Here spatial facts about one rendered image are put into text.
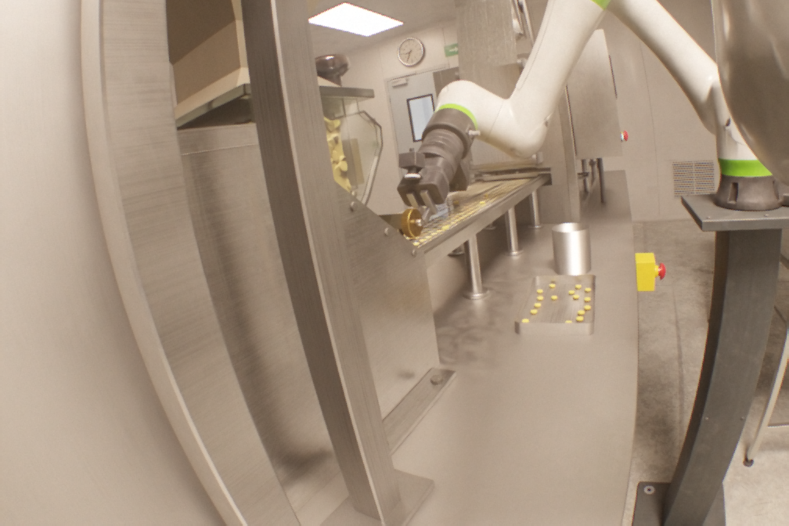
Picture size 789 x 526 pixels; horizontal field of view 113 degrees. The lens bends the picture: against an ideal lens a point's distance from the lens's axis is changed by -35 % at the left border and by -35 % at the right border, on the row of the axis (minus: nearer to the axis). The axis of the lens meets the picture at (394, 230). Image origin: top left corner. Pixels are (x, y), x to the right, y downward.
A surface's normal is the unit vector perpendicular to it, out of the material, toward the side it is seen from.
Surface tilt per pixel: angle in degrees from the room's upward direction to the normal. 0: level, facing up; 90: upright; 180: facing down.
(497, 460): 0
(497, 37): 71
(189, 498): 90
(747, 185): 77
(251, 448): 90
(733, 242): 90
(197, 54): 90
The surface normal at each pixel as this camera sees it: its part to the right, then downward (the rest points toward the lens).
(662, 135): -0.52, 0.24
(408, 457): -0.16, -0.97
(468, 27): -0.54, -0.08
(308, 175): 0.84, -0.04
